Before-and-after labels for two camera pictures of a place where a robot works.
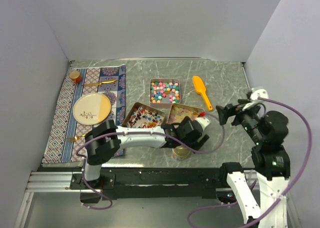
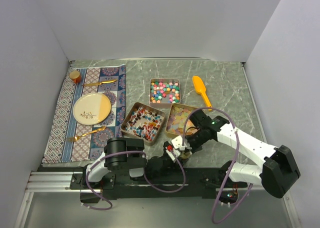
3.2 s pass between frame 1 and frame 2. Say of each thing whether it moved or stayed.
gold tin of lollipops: stayed
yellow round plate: stayed
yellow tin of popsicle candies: stayed
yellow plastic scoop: stayed
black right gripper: moved
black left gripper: moved
